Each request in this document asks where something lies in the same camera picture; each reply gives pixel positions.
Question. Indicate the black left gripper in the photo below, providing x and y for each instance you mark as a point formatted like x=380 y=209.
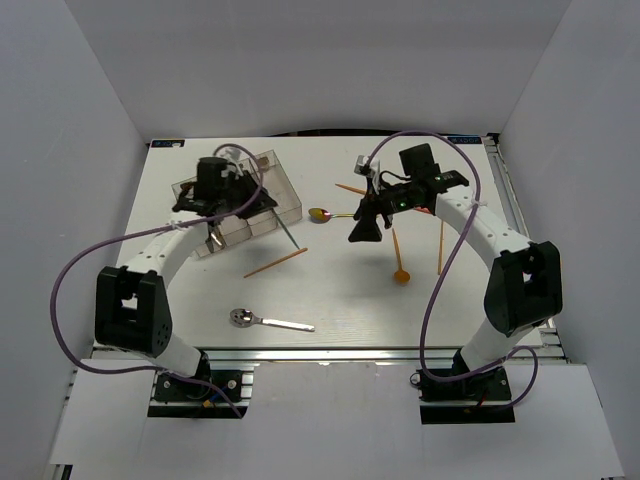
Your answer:
x=263 y=202

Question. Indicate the blue label sticker left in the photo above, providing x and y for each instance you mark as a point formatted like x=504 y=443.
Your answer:
x=167 y=143

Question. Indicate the dark iridescent metal knife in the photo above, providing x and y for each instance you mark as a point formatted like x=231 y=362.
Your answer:
x=214 y=241

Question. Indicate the blue label sticker right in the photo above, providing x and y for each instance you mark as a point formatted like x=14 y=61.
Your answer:
x=465 y=140

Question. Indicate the orange plastic fork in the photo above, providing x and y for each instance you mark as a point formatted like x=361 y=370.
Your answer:
x=351 y=189

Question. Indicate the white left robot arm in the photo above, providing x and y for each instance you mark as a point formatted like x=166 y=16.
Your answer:
x=132 y=308

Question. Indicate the teal plastic spoon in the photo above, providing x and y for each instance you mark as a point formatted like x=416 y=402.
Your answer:
x=286 y=230

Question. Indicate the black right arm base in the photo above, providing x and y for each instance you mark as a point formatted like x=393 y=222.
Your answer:
x=483 y=399

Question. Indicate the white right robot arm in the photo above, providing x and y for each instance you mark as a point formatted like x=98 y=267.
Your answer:
x=524 y=287

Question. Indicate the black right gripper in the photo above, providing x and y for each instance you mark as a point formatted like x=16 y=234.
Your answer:
x=367 y=228

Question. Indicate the iridescent ornate metal spoon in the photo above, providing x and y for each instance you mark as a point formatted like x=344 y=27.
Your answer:
x=320 y=215

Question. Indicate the blue label sticker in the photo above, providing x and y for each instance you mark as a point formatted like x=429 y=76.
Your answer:
x=465 y=140
x=167 y=143

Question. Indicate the orange plastic chopstick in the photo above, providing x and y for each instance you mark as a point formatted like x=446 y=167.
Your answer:
x=440 y=263
x=276 y=262

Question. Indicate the clear four-compartment organizer tray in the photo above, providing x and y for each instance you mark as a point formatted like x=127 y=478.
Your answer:
x=267 y=170

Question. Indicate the orange plastic spoon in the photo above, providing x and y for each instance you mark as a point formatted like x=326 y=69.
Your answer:
x=401 y=276

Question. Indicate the silver metal spoon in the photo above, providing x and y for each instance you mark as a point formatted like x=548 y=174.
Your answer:
x=243 y=318

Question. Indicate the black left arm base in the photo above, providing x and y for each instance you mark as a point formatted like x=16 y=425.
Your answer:
x=174 y=399

